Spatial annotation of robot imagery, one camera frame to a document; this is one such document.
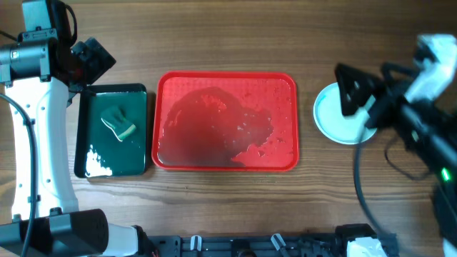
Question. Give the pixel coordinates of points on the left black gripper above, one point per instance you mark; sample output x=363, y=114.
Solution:
x=99, y=61

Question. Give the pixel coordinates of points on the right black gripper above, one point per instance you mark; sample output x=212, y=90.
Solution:
x=363, y=93

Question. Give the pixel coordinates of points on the teal plate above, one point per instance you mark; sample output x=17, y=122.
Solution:
x=327, y=114

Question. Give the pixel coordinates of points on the green yellow sponge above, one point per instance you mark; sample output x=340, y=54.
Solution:
x=114, y=118

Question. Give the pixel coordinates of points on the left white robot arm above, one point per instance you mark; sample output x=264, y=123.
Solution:
x=41, y=74

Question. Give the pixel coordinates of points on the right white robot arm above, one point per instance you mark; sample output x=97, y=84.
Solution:
x=404, y=99

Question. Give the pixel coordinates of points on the black tray with water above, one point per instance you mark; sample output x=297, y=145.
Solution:
x=98, y=152

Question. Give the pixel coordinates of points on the red plastic tray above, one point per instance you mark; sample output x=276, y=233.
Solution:
x=226, y=121

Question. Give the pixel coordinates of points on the black mounting rail base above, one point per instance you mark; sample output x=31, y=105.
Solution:
x=306, y=245

